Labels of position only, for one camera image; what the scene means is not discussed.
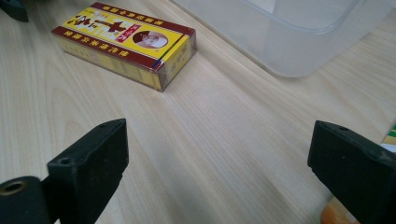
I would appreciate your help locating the yellow and red box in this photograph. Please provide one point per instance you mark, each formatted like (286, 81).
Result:
(124, 34)

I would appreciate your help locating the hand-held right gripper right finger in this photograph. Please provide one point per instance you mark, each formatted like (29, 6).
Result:
(358, 168)

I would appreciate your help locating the clear plastic container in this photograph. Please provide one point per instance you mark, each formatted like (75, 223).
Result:
(280, 46)

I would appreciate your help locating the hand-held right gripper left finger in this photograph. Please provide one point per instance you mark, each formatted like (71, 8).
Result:
(90, 168)

